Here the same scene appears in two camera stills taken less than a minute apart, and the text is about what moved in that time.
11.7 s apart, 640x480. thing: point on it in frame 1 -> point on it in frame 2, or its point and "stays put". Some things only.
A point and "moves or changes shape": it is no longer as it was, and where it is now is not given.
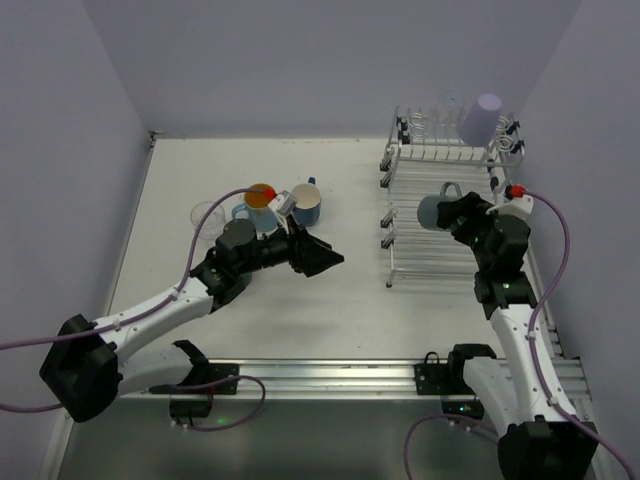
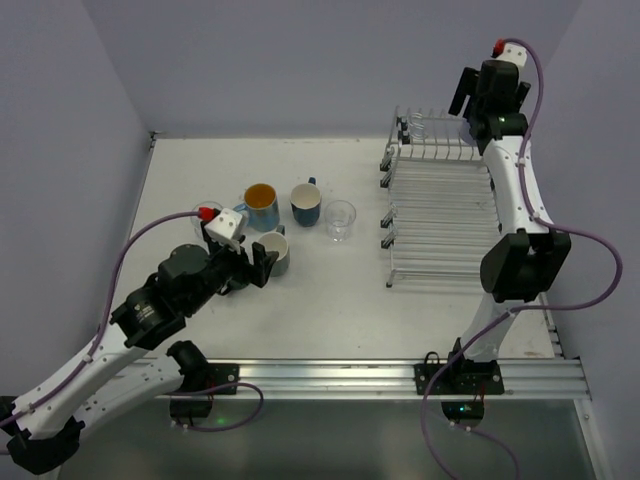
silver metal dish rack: x=425 y=151 stays put
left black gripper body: x=299 y=250 -> x=245 y=267
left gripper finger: x=314 y=258 -> x=263 y=263
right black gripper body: x=461 y=215 -> x=473 y=107
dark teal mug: x=427 y=206 moves or changes shape
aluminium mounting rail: x=322 y=379 stays put
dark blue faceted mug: x=307 y=210 stays put
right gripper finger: x=451 y=214 -> x=467 y=84
